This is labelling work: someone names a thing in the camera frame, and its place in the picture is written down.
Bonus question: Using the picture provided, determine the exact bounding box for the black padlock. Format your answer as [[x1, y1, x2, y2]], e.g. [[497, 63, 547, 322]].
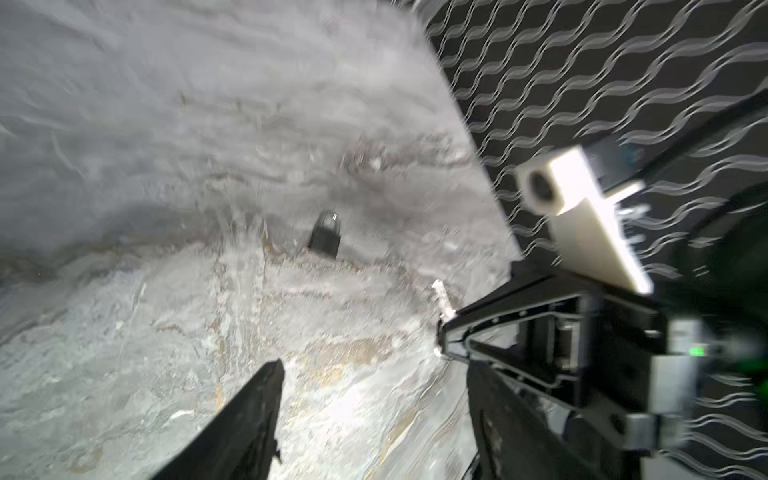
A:
[[307, 210, 341, 259]]

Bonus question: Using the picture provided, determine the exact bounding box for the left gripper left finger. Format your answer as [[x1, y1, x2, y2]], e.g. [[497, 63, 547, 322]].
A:
[[154, 360, 285, 479]]

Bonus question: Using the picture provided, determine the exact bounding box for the key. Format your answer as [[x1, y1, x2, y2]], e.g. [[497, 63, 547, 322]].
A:
[[431, 279, 456, 322]]

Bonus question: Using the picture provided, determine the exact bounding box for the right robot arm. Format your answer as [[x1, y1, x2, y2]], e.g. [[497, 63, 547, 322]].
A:
[[437, 183, 767, 453]]

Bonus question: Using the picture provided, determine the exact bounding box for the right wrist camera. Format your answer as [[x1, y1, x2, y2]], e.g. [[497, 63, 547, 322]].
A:
[[514, 137, 654, 295]]

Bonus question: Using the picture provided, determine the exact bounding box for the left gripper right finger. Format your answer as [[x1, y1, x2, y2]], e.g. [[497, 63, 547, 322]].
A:
[[467, 361, 600, 480]]

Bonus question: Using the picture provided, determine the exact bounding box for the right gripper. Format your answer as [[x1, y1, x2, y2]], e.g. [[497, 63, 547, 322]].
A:
[[437, 269, 713, 453]]

